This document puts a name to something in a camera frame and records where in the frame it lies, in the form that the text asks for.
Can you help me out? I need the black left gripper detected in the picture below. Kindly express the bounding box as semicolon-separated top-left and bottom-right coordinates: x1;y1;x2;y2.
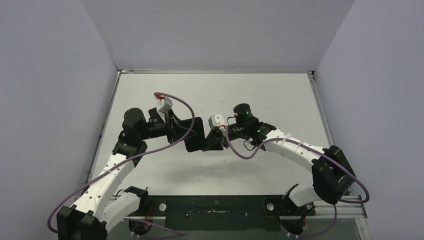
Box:
139;109;197;144

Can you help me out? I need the black phone case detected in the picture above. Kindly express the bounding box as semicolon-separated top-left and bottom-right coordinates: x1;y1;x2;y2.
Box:
184;117;206;153

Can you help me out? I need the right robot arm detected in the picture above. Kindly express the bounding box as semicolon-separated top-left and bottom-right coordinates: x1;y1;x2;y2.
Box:
203;103;356;215

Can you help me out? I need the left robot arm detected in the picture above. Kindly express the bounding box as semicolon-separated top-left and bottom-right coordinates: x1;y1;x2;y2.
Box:
56;107;175;240

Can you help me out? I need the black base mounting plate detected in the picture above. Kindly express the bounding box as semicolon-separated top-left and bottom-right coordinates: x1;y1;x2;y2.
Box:
138;195;303;232

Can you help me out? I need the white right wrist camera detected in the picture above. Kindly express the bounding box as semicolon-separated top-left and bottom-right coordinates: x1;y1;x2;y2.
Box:
208;114;226;130

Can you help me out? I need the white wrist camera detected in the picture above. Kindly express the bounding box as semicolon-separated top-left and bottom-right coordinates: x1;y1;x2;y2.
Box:
156;96;173;115
208;114;226;130

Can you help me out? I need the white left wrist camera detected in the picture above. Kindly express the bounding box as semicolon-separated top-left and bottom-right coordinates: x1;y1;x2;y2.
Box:
156;96;173;115

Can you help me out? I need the aluminium frame rail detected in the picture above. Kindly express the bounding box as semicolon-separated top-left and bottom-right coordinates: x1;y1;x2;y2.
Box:
67;195;368;220

